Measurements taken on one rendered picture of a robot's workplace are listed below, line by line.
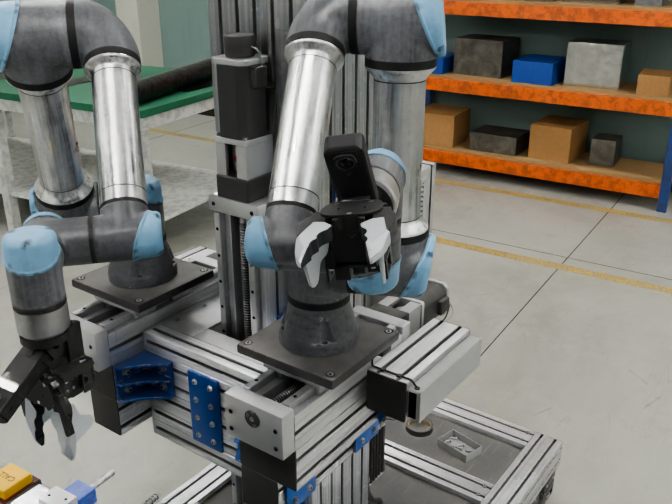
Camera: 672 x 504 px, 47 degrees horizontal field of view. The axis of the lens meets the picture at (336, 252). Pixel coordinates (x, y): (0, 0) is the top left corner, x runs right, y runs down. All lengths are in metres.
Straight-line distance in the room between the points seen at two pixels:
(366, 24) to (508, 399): 2.25
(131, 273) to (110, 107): 0.49
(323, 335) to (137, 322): 0.48
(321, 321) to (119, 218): 0.41
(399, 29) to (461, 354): 0.71
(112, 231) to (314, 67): 0.40
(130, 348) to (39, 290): 0.60
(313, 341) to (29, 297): 0.51
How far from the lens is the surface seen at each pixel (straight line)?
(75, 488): 1.39
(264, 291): 1.60
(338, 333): 1.40
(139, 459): 2.94
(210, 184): 4.95
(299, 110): 1.15
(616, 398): 3.36
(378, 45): 1.23
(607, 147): 5.77
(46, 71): 1.44
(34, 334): 1.18
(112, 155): 1.28
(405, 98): 1.25
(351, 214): 0.84
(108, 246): 1.23
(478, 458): 2.56
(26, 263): 1.14
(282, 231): 1.07
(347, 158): 0.85
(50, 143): 1.55
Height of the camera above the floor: 1.76
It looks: 23 degrees down
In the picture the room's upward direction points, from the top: straight up
